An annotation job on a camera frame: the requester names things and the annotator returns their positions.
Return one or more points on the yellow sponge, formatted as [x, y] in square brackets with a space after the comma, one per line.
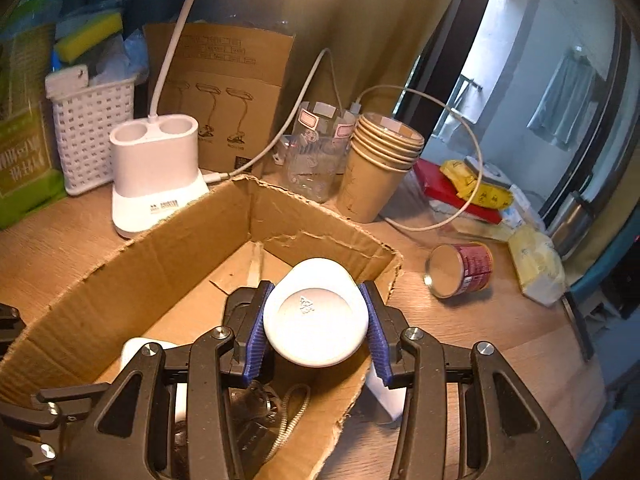
[90, 35]

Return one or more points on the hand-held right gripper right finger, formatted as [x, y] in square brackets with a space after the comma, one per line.
[380, 345]

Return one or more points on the white plastic piece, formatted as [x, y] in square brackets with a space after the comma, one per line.
[387, 402]

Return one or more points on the green printed bag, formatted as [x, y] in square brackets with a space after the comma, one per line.
[25, 160]

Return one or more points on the brown cardboard box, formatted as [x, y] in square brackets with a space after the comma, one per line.
[165, 260]

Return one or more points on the flat red box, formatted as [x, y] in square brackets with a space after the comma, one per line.
[435, 185]

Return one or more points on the stack of brown paper cups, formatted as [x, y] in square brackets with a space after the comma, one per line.
[370, 185]

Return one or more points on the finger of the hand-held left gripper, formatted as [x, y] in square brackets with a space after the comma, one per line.
[9, 327]
[70, 400]

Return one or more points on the red metal can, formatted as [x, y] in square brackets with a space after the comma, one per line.
[450, 270]

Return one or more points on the yellow tissue pack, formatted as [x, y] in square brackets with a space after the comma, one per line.
[537, 265]

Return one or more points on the yellow packets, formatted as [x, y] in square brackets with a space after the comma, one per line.
[480, 192]

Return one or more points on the brown printed cardboard packaging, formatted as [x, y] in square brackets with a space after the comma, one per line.
[225, 70]

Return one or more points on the olive curtain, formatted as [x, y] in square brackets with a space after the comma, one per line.
[375, 25]

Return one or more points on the hanging pale clothes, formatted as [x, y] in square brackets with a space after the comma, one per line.
[565, 100]

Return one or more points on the clear glass with stickers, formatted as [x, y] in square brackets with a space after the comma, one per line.
[310, 170]

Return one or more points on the white woven plastic basket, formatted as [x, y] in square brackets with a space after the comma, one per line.
[90, 135]

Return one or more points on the blue patterned bedding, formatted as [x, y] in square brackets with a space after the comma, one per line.
[605, 440]

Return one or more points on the white tissue pack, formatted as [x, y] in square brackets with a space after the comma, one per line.
[65, 82]

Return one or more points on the white packet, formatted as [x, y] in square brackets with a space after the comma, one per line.
[522, 210]

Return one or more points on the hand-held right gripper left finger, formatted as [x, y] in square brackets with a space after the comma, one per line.
[257, 340]

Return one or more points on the clear plastic bag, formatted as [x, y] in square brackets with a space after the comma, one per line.
[115, 60]

